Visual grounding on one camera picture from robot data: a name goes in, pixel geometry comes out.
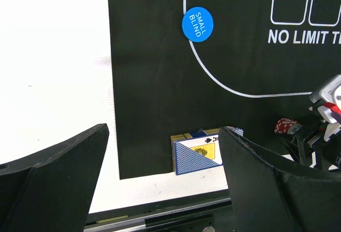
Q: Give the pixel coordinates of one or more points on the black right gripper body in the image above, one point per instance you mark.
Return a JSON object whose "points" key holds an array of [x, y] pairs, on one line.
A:
{"points": [[306, 145]]}

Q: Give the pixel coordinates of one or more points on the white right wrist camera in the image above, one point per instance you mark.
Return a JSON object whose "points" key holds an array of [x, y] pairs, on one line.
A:
{"points": [[326, 100]]}

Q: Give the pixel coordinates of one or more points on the aluminium front rail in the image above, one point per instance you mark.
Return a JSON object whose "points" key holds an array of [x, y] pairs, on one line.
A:
{"points": [[210, 215]]}

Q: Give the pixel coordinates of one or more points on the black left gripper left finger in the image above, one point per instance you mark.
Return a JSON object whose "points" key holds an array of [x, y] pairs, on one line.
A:
{"points": [[52, 189]]}

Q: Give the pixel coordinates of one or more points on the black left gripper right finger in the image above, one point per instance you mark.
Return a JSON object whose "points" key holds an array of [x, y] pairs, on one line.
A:
{"points": [[272, 193]]}

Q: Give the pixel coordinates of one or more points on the red chip stack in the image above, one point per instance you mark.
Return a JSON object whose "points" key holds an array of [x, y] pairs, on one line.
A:
{"points": [[287, 126]]}

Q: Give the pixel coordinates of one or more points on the black poker felt mat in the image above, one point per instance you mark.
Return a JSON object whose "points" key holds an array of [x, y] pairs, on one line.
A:
{"points": [[259, 64]]}

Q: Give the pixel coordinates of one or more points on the blue small blind button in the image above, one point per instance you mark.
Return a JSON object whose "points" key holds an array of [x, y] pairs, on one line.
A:
{"points": [[197, 24]]}

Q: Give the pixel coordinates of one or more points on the blue playing card deck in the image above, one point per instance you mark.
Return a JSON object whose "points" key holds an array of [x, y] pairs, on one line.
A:
{"points": [[197, 151]]}

